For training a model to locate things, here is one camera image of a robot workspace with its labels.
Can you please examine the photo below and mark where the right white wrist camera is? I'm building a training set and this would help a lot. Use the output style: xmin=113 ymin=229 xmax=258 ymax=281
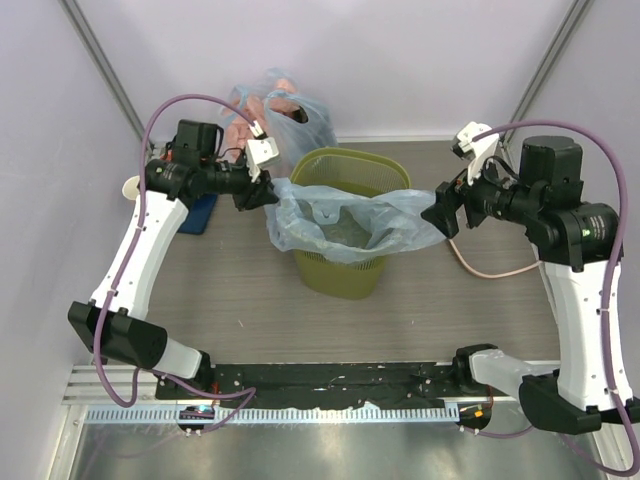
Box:
xmin=451 ymin=121 xmax=499 ymax=186

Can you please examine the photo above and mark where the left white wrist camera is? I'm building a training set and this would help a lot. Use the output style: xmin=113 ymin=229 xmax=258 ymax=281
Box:
xmin=245 ymin=121 xmax=280 ymax=183

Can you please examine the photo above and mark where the green trash bin pink rim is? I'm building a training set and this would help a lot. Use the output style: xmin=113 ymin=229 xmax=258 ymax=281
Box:
xmin=290 ymin=147 xmax=411 ymax=300

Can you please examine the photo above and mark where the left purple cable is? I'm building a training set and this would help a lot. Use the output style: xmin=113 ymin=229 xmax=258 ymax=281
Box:
xmin=92 ymin=94 xmax=269 ymax=434

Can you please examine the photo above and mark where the bag filled with pink trash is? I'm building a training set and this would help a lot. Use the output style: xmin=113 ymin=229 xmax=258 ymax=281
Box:
xmin=229 ymin=68 xmax=338 ymax=176

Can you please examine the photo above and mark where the white slotted cable duct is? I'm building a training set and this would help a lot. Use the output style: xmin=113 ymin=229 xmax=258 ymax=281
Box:
xmin=85 ymin=403 xmax=459 ymax=425

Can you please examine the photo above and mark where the blue plastic bag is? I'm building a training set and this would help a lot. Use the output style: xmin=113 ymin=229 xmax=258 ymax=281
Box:
xmin=264 ymin=178 xmax=445 ymax=265

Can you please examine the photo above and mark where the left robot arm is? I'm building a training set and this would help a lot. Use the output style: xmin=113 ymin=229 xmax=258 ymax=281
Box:
xmin=68 ymin=120 xmax=279 ymax=399

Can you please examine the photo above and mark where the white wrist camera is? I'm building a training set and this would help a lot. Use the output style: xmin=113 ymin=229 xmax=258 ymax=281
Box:
xmin=451 ymin=121 xmax=499 ymax=186
xmin=245 ymin=121 xmax=280 ymax=183

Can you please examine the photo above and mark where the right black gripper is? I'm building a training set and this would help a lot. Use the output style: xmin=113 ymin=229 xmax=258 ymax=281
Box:
xmin=421 ymin=146 xmax=539 ymax=237

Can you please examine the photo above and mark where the pink paper cup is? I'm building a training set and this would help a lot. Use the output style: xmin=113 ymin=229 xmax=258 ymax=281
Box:
xmin=121 ymin=175 xmax=140 ymax=201

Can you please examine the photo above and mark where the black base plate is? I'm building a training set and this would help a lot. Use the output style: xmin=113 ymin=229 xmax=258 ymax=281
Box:
xmin=185 ymin=362 xmax=506 ymax=410

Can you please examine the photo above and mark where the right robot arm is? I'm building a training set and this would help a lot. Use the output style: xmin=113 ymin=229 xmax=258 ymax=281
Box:
xmin=421 ymin=135 xmax=639 ymax=435

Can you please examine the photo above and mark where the dark blue mat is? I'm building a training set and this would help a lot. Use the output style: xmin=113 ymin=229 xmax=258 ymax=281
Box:
xmin=178 ymin=194 xmax=218 ymax=235

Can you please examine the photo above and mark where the pink bin rim ring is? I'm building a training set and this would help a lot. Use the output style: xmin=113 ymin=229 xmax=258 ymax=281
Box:
xmin=447 ymin=237 xmax=542 ymax=280

